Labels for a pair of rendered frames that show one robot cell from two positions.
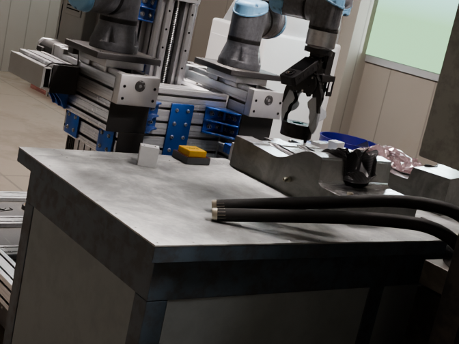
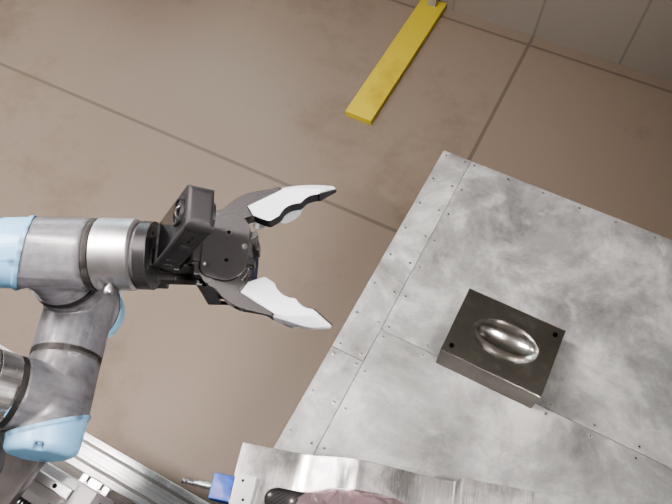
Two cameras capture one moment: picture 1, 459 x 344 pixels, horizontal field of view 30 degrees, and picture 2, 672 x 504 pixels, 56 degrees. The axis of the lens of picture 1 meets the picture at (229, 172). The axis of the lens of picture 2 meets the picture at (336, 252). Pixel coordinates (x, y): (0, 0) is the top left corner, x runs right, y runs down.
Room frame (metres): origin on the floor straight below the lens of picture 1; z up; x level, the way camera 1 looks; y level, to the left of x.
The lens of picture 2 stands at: (2.54, -0.38, 2.00)
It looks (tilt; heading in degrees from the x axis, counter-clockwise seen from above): 59 degrees down; 336
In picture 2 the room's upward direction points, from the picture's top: straight up
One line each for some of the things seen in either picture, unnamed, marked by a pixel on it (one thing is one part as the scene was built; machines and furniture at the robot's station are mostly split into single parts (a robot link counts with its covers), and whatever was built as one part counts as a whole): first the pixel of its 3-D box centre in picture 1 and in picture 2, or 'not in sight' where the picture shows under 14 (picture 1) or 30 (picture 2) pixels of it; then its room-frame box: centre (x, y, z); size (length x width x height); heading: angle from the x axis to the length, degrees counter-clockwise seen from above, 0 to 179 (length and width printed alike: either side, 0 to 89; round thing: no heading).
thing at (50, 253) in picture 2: not in sight; (48, 254); (2.97, -0.25, 1.43); 0.11 x 0.08 x 0.09; 64
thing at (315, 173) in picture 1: (322, 169); not in sight; (2.34, -0.25, 0.87); 0.50 x 0.26 x 0.14; 38
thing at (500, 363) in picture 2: not in sight; (499, 347); (2.85, -0.87, 0.83); 0.20 x 0.15 x 0.07; 38
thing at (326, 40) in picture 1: (320, 39); not in sight; (2.16, -0.15, 1.22); 0.08 x 0.08 x 0.05
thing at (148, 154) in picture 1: (147, 151); not in sight; (2.27, 0.23, 0.83); 0.13 x 0.05 x 0.05; 11
